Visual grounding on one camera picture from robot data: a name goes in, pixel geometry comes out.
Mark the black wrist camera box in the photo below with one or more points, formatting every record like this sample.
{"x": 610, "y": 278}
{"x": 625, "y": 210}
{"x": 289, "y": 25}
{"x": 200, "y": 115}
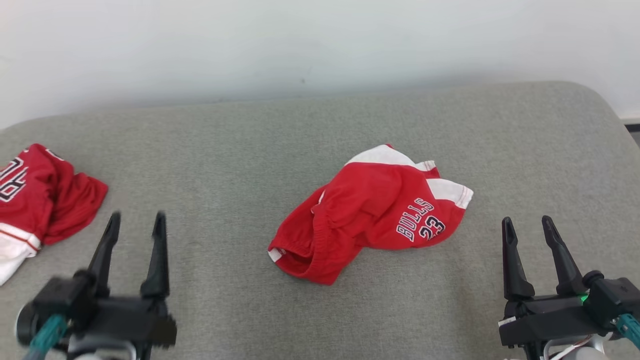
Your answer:
{"x": 60, "y": 300}
{"x": 612, "y": 295}

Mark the red Bulls shorts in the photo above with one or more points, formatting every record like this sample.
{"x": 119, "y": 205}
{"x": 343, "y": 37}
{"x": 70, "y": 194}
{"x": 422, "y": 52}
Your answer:
{"x": 370, "y": 210}

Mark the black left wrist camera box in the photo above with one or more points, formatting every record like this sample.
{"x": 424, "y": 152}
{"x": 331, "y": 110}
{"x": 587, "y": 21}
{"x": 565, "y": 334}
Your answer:
{"x": 60, "y": 300}

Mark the red Bulls jersey white sleeves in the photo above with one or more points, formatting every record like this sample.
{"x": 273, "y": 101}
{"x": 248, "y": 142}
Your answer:
{"x": 40, "y": 200}

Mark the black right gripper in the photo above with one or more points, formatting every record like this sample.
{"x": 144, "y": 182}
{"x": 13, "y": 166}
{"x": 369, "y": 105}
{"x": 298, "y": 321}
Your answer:
{"x": 545, "y": 320}

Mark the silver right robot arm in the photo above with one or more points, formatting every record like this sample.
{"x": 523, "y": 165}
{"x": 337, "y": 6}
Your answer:
{"x": 580, "y": 350}

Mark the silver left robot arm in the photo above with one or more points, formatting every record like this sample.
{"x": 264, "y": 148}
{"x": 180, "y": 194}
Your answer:
{"x": 100, "y": 350}

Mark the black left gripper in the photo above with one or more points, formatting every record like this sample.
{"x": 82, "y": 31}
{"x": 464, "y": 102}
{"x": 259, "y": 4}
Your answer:
{"x": 125, "y": 320}

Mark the grey fabric sofa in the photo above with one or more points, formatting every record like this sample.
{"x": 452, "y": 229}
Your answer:
{"x": 225, "y": 200}

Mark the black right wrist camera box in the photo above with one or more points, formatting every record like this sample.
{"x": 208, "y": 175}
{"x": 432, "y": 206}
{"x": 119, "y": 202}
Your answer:
{"x": 612, "y": 295}

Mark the dark wall baseboard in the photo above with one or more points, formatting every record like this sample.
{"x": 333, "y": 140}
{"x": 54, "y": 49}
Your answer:
{"x": 632, "y": 126}

